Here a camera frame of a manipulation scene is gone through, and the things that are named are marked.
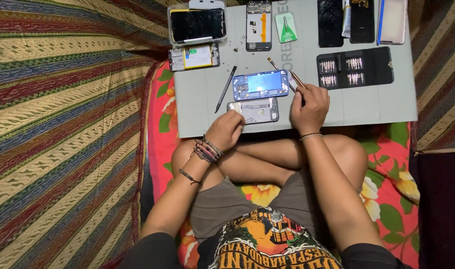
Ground person's left hand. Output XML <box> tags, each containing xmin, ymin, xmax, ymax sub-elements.
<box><xmin>205</xmin><ymin>109</ymin><xmax>247</xmax><ymax>152</ymax></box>

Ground person's right hand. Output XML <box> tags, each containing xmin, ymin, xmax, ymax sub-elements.
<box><xmin>290</xmin><ymin>84</ymin><xmax>330</xmax><ymax>137</ymax></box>

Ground brown handled paintbrush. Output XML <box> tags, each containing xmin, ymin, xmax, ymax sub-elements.
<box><xmin>267</xmin><ymin>57</ymin><xmax>307</xmax><ymax>90</ymax></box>

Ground black spudger tool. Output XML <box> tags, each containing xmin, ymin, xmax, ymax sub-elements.
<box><xmin>214</xmin><ymin>65</ymin><xmax>238</xmax><ymax>114</ymax></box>

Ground person's legs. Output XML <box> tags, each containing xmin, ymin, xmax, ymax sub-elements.
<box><xmin>171</xmin><ymin>134</ymin><xmax>369</xmax><ymax>192</ymax></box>

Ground open phone with yellow battery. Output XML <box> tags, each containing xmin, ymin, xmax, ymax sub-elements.
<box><xmin>168</xmin><ymin>43</ymin><xmax>221</xmax><ymax>72</ymax></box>

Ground grey shorts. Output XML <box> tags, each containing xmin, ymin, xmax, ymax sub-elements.
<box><xmin>189</xmin><ymin>169</ymin><xmax>334</xmax><ymax>249</ymax></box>

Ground open phone with orange flex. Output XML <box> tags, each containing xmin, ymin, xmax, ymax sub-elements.
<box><xmin>245</xmin><ymin>0</ymin><xmax>273</xmax><ymax>52</ymax></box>

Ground green tool packet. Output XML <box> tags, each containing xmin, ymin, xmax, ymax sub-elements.
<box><xmin>274</xmin><ymin>12</ymin><xmax>298</xmax><ymax>44</ymax></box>

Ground black screen phone clear case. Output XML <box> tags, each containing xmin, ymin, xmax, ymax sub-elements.
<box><xmin>167</xmin><ymin>4</ymin><xmax>228</xmax><ymax>47</ymax></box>

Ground grey work mat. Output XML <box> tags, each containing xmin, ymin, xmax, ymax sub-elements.
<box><xmin>173</xmin><ymin>0</ymin><xmax>419</xmax><ymax>139</ymax></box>

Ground black printed t-shirt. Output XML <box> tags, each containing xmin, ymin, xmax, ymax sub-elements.
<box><xmin>115</xmin><ymin>207</ymin><xmax>415</xmax><ymax>269</ymax></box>

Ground cracked black phone screen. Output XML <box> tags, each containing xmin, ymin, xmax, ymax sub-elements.
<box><xmin>317</xmin><ymin>0</ymin><xmax>344</xmax><ymax>48</ymax></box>

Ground white glue tube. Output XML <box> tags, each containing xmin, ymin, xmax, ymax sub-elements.
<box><xmin>341</xmin><ymin>0</ymin><xmax>352</xmax><ymax>39</ymax></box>

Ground black screwdriver bit case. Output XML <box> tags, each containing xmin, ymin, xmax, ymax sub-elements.
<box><xmin>316</xmin><ymin>46</ymin><xmax>395</xmax><ymax>90</ymax></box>

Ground black phone back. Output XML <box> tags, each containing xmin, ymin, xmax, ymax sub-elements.
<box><xmin>349</xmin><ymin>0</ymin><xmax>376</xmax><ymax>44</ymax></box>

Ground blue pen tool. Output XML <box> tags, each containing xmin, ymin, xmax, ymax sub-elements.
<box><xmin>376</xmin><ymin>0</ymin><xmax>386</xmax><ymax>46</ymax></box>

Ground large striped batik cloth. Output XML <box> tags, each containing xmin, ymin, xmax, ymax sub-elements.
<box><xmin>0</xmin><ymin>0</ymin><xmax>187</xmax><ymax>269</ymax></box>

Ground red floral sheet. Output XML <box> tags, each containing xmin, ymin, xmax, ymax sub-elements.
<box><xmin>147</xmin><ymin>61</ymin><xmax>421</xmax><ymax>269</ymax></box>

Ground pink phone back cover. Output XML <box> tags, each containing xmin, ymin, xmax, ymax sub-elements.
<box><xmin>379</xmin><ymin>0</ymin><xmax>408</xmax><ymax>45</ymax></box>

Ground dark purple cloth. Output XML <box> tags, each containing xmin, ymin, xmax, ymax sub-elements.
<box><xmin>410</xmin><ymin>149</ymin><xmax>455</xmax><ymax>269</ymax></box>

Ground silver phone frame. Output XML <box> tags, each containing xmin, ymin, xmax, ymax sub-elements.
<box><xmin>227</xmin><ymin>97</ymin><xmax>280</xmax><ymax>125</ymax></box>

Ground blue phone frame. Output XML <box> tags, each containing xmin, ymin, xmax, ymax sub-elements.
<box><xmin>232</xmin><ymin>69</ymin><xmax>290</xmax><ymax>102</ymax></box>

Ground bundle of dark wrist bracelets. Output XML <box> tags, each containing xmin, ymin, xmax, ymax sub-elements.
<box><xmin>191</xmin><ymin>134</ymin><xmax>224</xmax><ymax>165</ymax></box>

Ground black braided forearm bracelet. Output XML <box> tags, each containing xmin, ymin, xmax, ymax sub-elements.
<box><xmin>178</xmin><ymin>168</ymin><xmax>204</xmax><ymax>186</ymax></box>

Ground thin dark wrist bracelet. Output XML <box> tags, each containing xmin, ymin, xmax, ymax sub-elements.
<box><xmin>299</xmin><ymin>132</ymin><xmax>324</xmax><ymax>142</ymax></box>

